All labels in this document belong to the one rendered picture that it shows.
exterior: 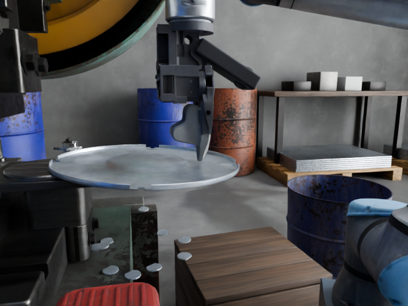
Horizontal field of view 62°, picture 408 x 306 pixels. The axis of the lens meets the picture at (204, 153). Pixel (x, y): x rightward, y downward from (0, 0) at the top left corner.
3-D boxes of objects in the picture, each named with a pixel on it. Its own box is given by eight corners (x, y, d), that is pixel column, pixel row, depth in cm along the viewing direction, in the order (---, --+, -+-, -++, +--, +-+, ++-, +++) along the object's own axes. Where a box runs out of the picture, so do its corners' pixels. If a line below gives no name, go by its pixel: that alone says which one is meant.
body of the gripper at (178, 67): (157, 103, 57) (155, 27, 55) (207, 103, 59) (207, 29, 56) (161, 106, 50) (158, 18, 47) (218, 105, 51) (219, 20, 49)
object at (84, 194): (162, 223, 65) (161, 152, 62) (170, 258, 51) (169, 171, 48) (18, 234, 60) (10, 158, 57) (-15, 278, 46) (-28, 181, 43)
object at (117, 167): (260, 192, 42) (260, 186, 42) (12, 189, 39) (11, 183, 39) (223, 150, 70) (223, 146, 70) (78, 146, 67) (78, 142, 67)
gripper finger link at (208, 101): (196, 131, 56) (195, 76, 54) (206, 131, 56) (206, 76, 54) (201, 135, 51) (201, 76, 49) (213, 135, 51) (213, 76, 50)
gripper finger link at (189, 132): (171, 161, 55) (170, 104, 54) (206, 160, 57) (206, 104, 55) (173, 166, 52) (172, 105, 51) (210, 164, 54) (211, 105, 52)
